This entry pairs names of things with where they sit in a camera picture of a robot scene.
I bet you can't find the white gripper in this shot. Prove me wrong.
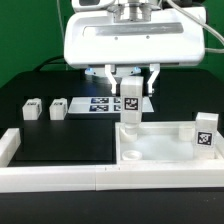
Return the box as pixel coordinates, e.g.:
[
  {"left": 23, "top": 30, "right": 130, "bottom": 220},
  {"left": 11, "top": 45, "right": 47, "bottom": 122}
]
[{"left": 64, "top": 9, "right": 205, "bottom": 96}]

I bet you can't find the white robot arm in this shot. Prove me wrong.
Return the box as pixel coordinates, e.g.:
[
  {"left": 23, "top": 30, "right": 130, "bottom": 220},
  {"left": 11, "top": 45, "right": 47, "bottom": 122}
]
[{"left": 64, "top": 0, "right": 206, "bottom": 93}]

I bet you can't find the white square tabletop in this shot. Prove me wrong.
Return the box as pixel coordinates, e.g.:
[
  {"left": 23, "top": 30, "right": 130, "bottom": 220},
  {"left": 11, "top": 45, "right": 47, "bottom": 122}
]
[{"left": 115, "top": 121, "right": 224, "bottom": 164}]

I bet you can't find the white U-shaped obstacle fence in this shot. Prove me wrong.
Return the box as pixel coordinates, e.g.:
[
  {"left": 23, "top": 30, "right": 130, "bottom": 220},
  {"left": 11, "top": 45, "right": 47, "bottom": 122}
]
[{"left": 0, "top": 128, "right": 224, "bottom": 193}]

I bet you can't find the white hanging cable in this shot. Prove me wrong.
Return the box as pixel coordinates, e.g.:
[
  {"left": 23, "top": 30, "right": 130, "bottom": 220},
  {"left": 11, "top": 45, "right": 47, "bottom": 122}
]
[{"left": 57, "top": 0, "right": 68, "bottom": 44}]

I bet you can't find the white marker base plate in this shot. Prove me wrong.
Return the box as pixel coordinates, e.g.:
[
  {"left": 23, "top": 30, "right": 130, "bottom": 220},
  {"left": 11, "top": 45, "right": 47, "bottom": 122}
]
[{"left": 67, "top": 96, "right": 155, "bottom": 115}]

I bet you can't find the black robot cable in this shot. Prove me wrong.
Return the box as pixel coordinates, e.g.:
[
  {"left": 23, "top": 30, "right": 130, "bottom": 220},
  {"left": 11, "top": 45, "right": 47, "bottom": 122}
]
[{"left": 33, "top": 54, "right": 68, "bottom": 72}]

